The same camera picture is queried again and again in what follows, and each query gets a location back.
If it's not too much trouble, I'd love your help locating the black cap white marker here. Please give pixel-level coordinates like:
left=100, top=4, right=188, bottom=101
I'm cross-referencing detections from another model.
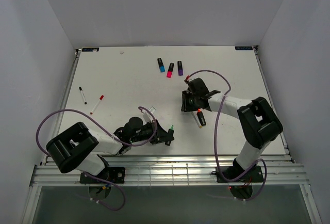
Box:
left=79, top=86, right=87, bottom=105

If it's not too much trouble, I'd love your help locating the blue corner label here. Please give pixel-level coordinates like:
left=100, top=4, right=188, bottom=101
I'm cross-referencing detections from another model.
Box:
left=235, top=46, right=253, bottom=51
left=81, top=47, right=100, bottom=52

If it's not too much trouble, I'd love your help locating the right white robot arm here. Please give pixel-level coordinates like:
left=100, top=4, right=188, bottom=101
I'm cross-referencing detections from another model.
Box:
left=181, top=76, right=283, bottom=182

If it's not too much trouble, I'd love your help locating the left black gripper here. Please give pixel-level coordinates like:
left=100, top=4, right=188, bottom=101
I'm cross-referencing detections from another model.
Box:
left=130, top=119, right=174, bottom=144

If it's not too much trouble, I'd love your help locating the aluminium frame rail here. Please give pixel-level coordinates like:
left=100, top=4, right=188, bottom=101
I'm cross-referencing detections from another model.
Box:
left=30, top=155, right=309, bottom=186

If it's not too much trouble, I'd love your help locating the blue cap black highlighter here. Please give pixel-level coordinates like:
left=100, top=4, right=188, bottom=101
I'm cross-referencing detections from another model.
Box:
left=157, top=58, right=165, bottom=73

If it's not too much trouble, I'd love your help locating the green cap black highlighter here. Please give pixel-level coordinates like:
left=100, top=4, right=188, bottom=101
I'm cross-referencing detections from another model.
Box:
left=165, top=125, right=174, bottom=146

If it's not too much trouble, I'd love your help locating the left blue corner label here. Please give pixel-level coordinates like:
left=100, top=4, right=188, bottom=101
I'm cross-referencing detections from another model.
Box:
left=81, top=47, right=100, bottom=52

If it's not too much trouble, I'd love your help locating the right blue corner label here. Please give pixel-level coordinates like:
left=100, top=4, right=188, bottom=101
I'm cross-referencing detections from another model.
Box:
left=235, top=46, right=253, bottom=51

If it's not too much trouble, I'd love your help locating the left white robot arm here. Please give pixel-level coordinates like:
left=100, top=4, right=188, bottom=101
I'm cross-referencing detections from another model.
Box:
left=46, top=117, right=174, bottom=183

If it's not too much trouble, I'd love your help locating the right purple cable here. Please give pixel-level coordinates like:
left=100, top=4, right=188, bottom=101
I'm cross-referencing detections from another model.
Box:
left=184, top=69, right=267, bottom=201

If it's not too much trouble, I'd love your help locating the purple cable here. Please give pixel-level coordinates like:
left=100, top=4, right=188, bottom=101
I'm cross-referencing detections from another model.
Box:
left=184, top=69, right=267, bottom=201
left=35, top=106, right=158, bottom=211

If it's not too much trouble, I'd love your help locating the pink cap black highlighter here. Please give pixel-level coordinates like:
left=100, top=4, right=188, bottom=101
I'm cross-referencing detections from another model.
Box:
left=167, top=62, right=174, bottom=78

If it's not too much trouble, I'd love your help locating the red cap white marker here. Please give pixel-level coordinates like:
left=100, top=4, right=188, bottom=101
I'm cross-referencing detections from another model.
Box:
left=90, top=95, right=104, bottom=115

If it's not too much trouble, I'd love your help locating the purple cap black highlighter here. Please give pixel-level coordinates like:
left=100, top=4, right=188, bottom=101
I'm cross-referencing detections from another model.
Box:
left=177, top=61, right=184, bottom=76

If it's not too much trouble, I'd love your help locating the yellow cap white marker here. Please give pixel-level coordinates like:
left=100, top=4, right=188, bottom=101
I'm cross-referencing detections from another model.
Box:
left=191, top=112, right=202, bottom=129

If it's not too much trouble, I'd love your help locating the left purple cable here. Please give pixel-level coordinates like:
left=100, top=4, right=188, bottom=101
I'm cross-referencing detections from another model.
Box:
left=35, top=106, right=158, bottom=211

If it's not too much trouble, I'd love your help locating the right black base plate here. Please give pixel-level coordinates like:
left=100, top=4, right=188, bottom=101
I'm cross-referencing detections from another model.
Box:
left=211, top=166, right=264, bottom=183

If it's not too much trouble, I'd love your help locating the orange black highlighter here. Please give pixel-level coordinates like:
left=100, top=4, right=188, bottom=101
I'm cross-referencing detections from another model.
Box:
left=196, top=109, right=206, bottom=126

